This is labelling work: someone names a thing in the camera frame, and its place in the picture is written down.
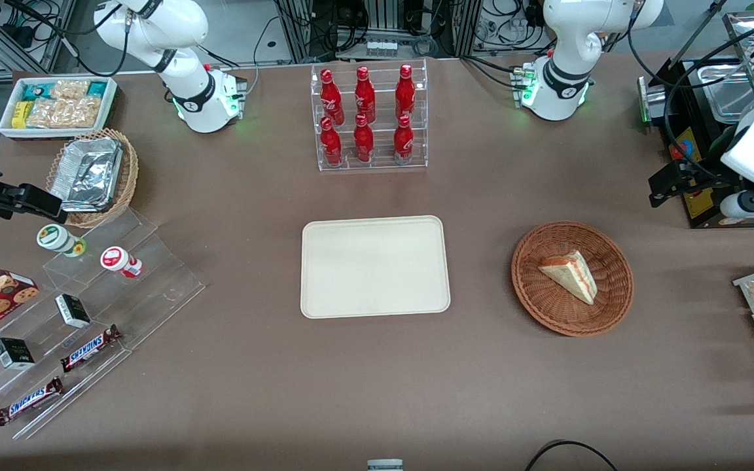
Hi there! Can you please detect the triangular sandwich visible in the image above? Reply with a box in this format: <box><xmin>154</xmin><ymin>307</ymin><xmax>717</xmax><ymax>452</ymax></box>
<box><xmin>538</xmin><ymin>250</ymin><xmax>598</xmax><ymax>305</ymax></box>

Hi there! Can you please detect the tan wicker basket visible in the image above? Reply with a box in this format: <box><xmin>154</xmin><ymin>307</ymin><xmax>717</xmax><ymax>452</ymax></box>
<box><xmin>46</xmin><ymin>128</ymin><xmax>139</xmax><ymax>228</ymax></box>

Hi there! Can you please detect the round brown wicker basket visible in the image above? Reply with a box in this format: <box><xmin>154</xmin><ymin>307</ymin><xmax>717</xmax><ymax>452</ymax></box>
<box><xmin>511</xmin><ymin>221</ymin><xmax>634</xmax><ymax>338</ymax></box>

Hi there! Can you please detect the cream rectangular tray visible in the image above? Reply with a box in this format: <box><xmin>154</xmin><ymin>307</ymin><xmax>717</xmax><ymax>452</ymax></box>
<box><xmin>300</xmin><ymin>215</ymin><xmax>452</xmax><ymax>320</ymax></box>

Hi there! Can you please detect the black food warmer cabinet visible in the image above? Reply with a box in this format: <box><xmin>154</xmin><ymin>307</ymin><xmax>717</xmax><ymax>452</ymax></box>
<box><xmin>637</xmin><ymin>10</ymin><xmax>754</xmax><ymax>230</ymax></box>

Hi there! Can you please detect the green lid yogurt cup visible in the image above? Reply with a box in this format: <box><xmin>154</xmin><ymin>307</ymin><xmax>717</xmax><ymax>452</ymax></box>
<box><xmin>37</xmin><ymin>224</ymin><xmax>87</xmax><ymax>258</ymax></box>

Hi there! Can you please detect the stack of foil trays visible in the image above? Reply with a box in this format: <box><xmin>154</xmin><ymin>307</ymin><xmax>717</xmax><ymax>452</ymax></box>
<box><xmin>50</xmin><ymin>137</ymin><xmax>124</xmax><ymax>213</ymax></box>

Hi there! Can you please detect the steel pan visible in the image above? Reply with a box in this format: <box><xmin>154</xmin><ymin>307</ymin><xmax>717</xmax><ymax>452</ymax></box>
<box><xmin>694</xmin><ymin>62</ymin><xmax>754</xmax><ymax>124</ymax></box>

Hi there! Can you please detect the large clear cracker bag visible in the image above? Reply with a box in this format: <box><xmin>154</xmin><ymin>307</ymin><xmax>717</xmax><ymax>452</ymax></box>
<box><xmin>26</xmin><ymin>97</ymin><xmax>101</xmax><ymax>129</ymax></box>

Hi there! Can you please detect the red lid yogurt cup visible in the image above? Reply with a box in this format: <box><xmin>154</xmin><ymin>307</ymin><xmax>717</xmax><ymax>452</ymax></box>
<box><xmin>100</xmin><ymin>246</ymin><xmax>143</xmax><ymax>279</ymax></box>

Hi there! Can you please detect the small black box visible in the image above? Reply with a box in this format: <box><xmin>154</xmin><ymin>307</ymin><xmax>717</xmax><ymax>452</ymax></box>
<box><xmin>0</xmin><ymin>338</ymin><xmax>35</xmax><ymax>371</ymax></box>
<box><xmin>55</xmin><ymin>294</ymin><xmax>92</xmax><ymax>328</ymax></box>

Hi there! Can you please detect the small clear cracker bag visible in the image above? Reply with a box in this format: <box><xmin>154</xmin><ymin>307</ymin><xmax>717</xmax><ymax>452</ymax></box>
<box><xmin>50</xmin><ymin>80</ymin><xmax>90</xmax><ymax>101</ymax></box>

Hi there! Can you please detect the white rectangular snack bin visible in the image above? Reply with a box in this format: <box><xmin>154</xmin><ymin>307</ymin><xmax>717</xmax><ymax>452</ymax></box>
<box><xmin>0</xmin><ymin>77</ymin><xmax>119</xmax><ymax>140</ymax></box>

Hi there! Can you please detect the clear acrylic stepped stand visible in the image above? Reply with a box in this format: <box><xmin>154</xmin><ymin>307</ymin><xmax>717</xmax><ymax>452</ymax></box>
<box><xmin>0</xmin><ymin>208</ymin><xmax>206</xmax><ymax>440</ymax></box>

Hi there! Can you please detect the Snickers chocolate bar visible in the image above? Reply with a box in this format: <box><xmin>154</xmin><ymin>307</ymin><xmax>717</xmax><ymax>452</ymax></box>
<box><xmin>60</xmin><ymin>324</ymin><xmax>122</xmax><ymax>374</ymax></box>
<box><xmin>0</xmin><ymin>376</ymin><xmax>64</xmax><ymax>427</ymax></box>

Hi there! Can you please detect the red cola bottle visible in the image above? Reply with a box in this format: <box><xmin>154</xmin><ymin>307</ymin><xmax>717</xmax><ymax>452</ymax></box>
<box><xmin>320</xmin><ymin>117</ymin><xmax>344</xmax><ymax>167</ymax></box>
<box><xmin>393</xmin><ymin>114</ymin><xmax>415</xmax><ymax>165</ymax></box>
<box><xmin>353</xmin><ymin>114</ymin><xmax>375</xmax><ymax>164</ymax></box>
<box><xmin>354</xmin><ymin>66</ymin><xmax>377</xmax><ymax>124</ymax></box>
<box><xmin>321</xmin><ymin>69</ymin><xmax>346</xmax><ymax>126</ymax></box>
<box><xmin>395</xmin><ymin>64</ymin><xmax>417</xmax><ymax>121</ymax></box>

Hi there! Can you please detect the clear acrylic bottle rack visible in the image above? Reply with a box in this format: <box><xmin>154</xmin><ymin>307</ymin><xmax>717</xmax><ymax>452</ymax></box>
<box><xmin>310</xmin><ymin>59</ymin><xmax>429</xmax><ymax>173</ymax></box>

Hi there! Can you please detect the metal equipment rack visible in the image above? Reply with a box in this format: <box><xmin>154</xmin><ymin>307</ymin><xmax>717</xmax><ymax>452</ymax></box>
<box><xmin>272</xmin><ymin>0</ymin><xmax>482</xmax><ymax>61</ymax></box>

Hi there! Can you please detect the black cable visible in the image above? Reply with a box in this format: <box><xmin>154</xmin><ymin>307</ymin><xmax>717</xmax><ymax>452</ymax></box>
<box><xmin>524</xmin><ymin>440</ymin><xmax>620</xmax><ymax>471</ymax></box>

